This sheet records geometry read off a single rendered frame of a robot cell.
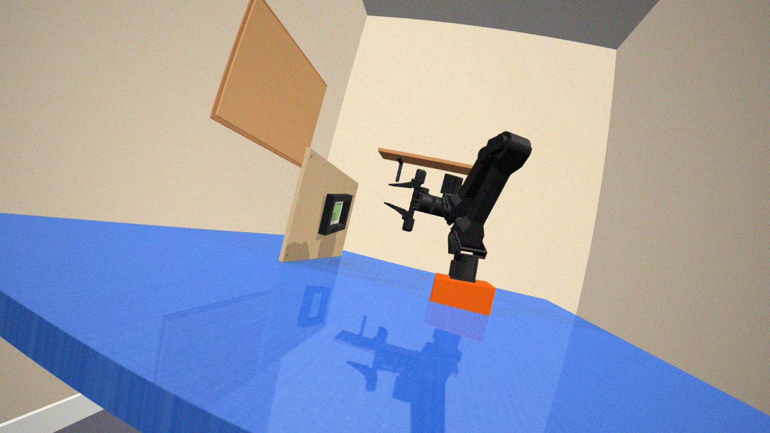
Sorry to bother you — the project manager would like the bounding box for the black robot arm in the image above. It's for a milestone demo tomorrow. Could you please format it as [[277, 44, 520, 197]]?
[[435, 131, 532, 283]]

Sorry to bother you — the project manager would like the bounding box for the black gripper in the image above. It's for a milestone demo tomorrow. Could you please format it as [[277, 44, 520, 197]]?
[[384, 169, 439, 232]]

